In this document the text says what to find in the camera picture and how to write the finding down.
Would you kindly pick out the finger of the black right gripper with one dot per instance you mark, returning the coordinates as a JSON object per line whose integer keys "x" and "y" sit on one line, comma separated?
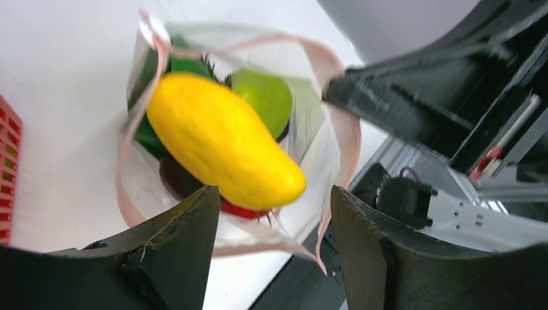
{"x": 422, "y": 97}

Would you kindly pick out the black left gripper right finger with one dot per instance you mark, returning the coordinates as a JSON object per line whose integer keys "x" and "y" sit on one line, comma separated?
{"x": 388, "y": 265}

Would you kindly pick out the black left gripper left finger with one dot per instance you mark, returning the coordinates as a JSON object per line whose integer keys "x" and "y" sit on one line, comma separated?
{"x": 162, "y": 263}

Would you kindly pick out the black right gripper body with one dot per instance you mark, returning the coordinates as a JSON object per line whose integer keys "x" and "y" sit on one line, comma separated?
{"x": 512, "y": 98}

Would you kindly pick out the dark purple round fruit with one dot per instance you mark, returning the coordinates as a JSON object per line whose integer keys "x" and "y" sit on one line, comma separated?
{"x": 178, "y": 181}

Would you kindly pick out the red bell pepper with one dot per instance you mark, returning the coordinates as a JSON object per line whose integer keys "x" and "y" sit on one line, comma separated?
{"x": 239, "y": 211}

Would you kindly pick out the yellow mango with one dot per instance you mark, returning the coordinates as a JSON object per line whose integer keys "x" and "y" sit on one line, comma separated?
{"x": 216, "y": 136}

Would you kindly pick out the green pear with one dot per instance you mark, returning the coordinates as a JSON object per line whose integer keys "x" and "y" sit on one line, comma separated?
{"x": 270, "y": 97}

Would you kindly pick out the clear zip top bag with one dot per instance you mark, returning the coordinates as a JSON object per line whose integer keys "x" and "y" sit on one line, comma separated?
{"x": 324, "y": 141}

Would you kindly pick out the red plastic shopping basket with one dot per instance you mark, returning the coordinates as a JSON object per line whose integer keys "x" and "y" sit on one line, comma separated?
{"x": 11, "y": 136}

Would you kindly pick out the green leafy bok choy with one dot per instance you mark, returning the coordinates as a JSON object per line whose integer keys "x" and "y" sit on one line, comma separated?
{"x": 143, "y": 71}

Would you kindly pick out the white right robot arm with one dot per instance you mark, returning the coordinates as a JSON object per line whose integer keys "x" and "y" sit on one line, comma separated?
{"x": 423, "y": 191}

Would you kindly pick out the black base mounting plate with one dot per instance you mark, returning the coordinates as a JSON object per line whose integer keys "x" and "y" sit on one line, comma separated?
{"x": 300, "y": 284}

